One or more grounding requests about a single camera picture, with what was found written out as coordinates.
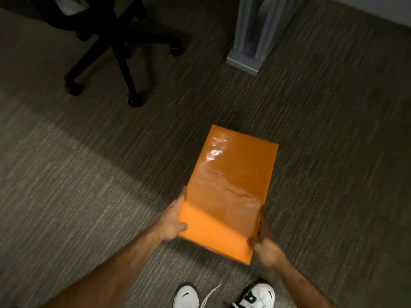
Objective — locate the person's right hand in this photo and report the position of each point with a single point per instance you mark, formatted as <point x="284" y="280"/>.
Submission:
<point x="268" y="246"/>

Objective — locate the grey table leg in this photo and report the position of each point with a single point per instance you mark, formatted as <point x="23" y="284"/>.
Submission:
<point x="257" y="32"/>

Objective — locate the person's right forearm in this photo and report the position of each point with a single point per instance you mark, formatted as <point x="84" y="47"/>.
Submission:
<point x="305" y="285"/>

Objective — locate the person's left forearm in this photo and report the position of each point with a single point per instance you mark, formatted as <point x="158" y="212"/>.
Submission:
<point x="102" y="279"/>

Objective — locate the black office chair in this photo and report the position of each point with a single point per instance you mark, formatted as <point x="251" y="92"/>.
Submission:
<point x="106" y="41"/>

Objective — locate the person's right white black shoe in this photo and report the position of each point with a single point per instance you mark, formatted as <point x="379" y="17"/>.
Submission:
<point x="257" y="295"/>

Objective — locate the white cloth on chair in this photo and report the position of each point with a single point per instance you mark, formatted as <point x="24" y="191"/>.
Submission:
<point x="69" y="3"/>

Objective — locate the person's left thumb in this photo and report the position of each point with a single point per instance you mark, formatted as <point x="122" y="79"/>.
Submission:
<point x="182" y="226"/>

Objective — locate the person's left white shoe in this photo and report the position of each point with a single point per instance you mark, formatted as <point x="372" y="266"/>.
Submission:
<point x="186" y="296"/>

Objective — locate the orange box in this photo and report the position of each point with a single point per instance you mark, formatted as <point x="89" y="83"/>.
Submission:
<point x="228" y="192"/>

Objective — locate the person's right thumb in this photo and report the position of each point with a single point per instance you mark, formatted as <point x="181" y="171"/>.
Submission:
<point x="253" y="242"/>

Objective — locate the person's left hand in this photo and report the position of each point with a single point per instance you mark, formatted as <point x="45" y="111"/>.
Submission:
<point x="168" y="221"/>

